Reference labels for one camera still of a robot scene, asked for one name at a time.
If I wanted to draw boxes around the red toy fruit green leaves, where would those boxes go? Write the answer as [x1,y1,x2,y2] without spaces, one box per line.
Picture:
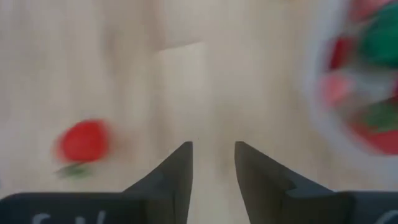
[346,101,398,156]

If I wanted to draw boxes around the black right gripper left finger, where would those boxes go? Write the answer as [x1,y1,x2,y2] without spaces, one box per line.
[123,141,194,224]

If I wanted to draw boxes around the red cherry toy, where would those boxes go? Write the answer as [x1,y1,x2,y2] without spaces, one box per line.
[53,119,112,180]

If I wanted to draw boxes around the small pink toy fruit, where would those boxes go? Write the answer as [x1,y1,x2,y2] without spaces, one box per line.
[320,73,354,106]

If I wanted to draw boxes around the clear plastic tupperware container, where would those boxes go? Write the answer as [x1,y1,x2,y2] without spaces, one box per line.
[306,0,398,175]

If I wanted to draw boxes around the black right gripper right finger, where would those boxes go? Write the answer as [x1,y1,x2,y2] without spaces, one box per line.
[234,141,355,224]

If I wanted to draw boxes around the green toy vegetable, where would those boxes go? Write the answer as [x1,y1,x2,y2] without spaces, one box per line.
[359,2,398,68]

